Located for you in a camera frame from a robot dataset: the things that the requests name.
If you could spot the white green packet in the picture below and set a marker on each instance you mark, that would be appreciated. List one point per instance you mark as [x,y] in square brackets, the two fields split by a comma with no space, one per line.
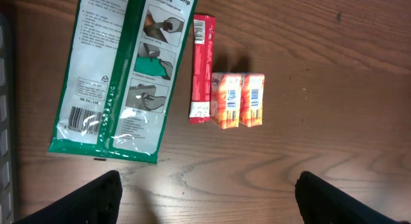
[123,62]

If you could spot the grey plastic mesh basket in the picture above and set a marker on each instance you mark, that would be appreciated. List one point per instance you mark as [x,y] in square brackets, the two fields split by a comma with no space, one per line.
[9,167]

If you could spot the orange tissue pack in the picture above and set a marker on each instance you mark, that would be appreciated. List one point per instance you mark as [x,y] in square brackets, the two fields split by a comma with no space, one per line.
[251,104]
[225,99]

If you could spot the red orange stick packet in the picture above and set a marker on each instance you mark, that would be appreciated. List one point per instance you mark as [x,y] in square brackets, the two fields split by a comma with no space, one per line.
[204,32]

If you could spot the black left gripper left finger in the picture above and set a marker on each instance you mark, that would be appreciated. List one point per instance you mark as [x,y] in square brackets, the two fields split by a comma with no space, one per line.
[94,203]

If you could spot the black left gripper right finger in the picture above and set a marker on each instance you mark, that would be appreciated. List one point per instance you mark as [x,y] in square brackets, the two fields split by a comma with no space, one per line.
[321,202]

